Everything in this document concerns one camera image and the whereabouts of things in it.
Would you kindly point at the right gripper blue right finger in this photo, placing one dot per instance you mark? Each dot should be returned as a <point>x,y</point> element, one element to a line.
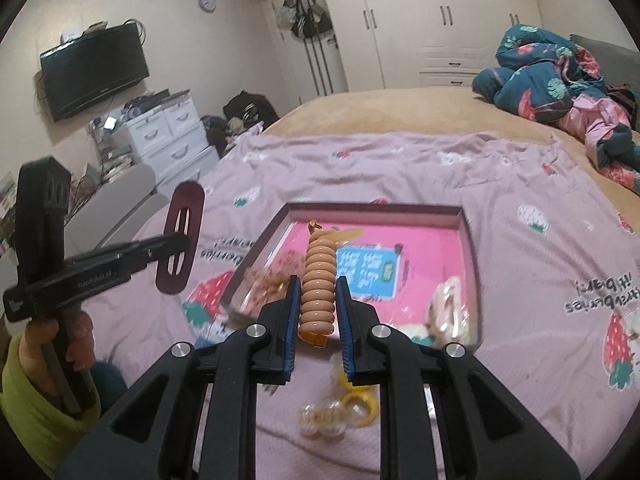
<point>342,298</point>

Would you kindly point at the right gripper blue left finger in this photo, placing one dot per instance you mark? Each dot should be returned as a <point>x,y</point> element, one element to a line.
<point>289,335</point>

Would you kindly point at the yellow rings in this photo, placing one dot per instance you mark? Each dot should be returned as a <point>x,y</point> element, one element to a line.
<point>355,394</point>

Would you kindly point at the clear pearl hair claw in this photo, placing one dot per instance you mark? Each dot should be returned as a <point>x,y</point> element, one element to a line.
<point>329,419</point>

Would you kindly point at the maroon oval hair clip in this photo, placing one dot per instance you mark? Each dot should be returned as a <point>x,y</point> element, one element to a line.
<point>180,237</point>

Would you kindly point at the yellow green sleeve forearm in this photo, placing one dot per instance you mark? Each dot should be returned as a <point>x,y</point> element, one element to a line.
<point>46,433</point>

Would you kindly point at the shallow cardboard tray box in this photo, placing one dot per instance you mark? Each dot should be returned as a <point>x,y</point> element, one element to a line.
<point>360,269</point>

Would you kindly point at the cream hair claw clip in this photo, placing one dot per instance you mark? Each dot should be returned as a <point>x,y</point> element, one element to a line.
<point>447,319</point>

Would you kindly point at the grey chair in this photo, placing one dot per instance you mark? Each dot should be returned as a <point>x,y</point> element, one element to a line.
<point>115,213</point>

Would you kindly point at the black jacket pile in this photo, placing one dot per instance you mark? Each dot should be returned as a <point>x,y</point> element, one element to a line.
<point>245,113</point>

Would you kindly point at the white drawer chest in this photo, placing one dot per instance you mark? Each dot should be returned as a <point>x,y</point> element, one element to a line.
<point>171,140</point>

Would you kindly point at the pink strawberry print blanket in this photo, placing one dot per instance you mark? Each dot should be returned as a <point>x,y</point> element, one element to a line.
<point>559,272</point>

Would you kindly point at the white door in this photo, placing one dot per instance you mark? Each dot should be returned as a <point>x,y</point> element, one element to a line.
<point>312,68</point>

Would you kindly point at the tan bed sheet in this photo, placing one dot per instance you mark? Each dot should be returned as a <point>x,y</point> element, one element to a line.
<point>442,111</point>

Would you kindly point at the bags hanging on door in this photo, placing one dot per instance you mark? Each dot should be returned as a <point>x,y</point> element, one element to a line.
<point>306,19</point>

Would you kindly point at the white wardrobe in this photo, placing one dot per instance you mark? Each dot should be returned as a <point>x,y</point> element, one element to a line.
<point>398,44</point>

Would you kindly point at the teal floral quilt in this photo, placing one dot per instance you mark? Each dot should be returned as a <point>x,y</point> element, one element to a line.
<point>545,78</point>

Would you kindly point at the grey headboard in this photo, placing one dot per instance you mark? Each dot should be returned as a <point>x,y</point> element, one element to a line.
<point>619,66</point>

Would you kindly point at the black wall television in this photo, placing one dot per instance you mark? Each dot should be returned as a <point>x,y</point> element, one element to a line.
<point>86,70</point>

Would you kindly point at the round wall clock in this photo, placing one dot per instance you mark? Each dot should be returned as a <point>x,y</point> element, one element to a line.
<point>207,6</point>

